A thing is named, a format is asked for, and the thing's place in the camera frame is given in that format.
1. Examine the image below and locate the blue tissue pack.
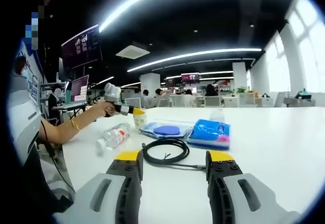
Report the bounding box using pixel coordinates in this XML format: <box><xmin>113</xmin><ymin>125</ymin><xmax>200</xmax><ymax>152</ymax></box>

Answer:
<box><xmin>187</xmin><ymin>108</ymin><xmax>232</xmax><ymax>151</ymax></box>

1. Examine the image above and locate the white grey worn device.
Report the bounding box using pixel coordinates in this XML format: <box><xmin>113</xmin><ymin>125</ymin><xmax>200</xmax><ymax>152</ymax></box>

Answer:
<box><xmin>8</xmin><ymin>74</ymin><xmax>43</xmax><ymax>164</ymax></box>

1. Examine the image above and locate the white table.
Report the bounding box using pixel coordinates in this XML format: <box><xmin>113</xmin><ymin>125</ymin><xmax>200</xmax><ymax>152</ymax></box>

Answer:
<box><xmin>54</xmin><ymin>106</ymin><xmax>325</xmax><ymax>224</ymax></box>

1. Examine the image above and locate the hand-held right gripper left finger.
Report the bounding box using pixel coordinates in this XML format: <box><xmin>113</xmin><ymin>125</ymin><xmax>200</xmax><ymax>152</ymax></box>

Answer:
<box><xmin>60</xmin><ymin>150</ymin><xmax>144</xmax><ymax>224</ymax></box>

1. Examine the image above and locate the clear bag with blue print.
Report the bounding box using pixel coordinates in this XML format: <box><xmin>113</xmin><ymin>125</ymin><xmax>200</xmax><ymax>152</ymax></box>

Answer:
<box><xmin>139</xmin><ymin>118</ymin><xmax>195</xmax><ymax>140</ymax></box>

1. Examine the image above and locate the white paper cup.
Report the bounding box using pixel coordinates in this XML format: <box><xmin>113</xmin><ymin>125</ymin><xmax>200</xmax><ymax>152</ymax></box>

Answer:
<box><xmin>133</xmin><ymin>113</ymin><xmax>149</xmax><ymax>130</ymax></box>

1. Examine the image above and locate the large dark monitor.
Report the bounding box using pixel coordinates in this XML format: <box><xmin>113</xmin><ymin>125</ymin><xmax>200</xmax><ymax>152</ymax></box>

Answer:
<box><xmin>60</xmin><ymin>24</ymin><xmax>104</xmax><ymax>70</ymax></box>

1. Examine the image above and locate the person's left hand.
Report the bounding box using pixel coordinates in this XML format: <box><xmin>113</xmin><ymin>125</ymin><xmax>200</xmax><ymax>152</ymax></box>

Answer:
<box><xmin>94</xmin><ymin>101</ymin><xmax>116</xmax><ymax>118</ymax></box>

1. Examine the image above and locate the gold bracelet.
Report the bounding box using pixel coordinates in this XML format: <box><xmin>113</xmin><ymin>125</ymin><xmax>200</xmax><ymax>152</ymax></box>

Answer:
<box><xmin>70</xmin><ymin>118</ymin><xmax>80</xmax><ymax>133</ymax></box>

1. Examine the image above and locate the ceiling air vent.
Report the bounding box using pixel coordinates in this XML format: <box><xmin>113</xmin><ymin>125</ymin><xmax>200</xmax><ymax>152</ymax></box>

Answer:
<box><xmin>115</xmin><ymin>45</ymin><xmax>151</xmax><ymax>60</ymax></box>

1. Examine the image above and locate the dark teal bag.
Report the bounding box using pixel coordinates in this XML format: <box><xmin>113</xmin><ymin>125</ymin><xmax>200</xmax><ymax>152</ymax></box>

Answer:
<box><xmin>294</xmin><ymin>88</ymin><xmax>312</xmax><ymax>100</ymax></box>

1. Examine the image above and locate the clear plastic water bottle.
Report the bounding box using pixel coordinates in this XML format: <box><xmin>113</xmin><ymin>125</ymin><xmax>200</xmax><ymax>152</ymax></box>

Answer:
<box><xmin>95</xmin><ymin>122</ymin><xmax>132</xmax><ymax>156</ymax></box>

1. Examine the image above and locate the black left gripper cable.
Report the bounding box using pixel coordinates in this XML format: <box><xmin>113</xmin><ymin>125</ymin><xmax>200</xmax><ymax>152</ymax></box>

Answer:
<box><xmin>40</xmin><ymin>122</ymin><xmax>76</xmax><ymax>192</ymax></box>

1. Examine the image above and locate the person's dark clothing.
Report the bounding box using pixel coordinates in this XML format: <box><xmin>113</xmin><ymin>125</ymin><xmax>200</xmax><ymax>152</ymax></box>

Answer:
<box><xmin>11</xmin><ymin>155</ymin><xmax>76</xmax><ymax>216</ymax></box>

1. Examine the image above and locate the hanging display screen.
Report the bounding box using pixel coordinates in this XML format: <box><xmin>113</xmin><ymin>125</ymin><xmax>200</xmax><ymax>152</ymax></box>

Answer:
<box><xmin>181</xmin><ymin>73</ymin><xmax>201</xmax><ymax>84</ymax></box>

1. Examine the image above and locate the open laptop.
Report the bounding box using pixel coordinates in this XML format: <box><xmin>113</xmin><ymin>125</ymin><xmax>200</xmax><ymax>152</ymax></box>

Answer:
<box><xmin>57</xmin><ymin>74</ymin><xmax>90</xmax><ymax>109</ymax></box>

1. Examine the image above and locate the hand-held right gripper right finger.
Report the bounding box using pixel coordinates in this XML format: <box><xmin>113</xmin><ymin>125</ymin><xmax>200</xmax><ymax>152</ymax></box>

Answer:
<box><xmin>205</xmin><ymin>150</ymin><xmax>303</xmax><ymax>224</ymax></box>

